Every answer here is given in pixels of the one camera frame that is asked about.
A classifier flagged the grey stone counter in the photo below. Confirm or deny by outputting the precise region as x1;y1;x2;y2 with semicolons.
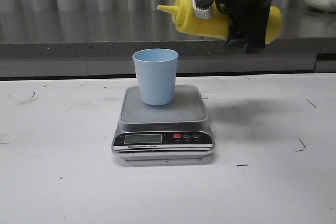
1;8;335;80

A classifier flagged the light blue plastic cup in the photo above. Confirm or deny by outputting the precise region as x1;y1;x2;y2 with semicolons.
133;48;179;106

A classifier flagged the yellow squeeze bottle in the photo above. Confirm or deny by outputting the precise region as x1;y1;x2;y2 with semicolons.
157;0;282;45

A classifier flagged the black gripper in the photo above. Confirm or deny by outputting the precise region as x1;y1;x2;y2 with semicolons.
215;0;272;54

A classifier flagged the silver digital kitchen scale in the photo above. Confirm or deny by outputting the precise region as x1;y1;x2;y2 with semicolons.
111;85;215;161

